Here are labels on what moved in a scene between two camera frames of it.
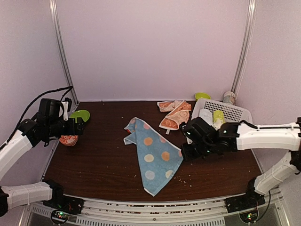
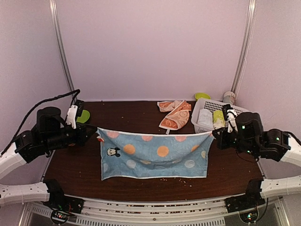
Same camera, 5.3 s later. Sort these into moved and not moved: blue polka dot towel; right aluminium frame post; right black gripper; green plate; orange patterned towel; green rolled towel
Moved: right black gripper; blue polka dot towel
Not moved: right aluminium frame post; green plate; green rolled towel; orange patterned towel
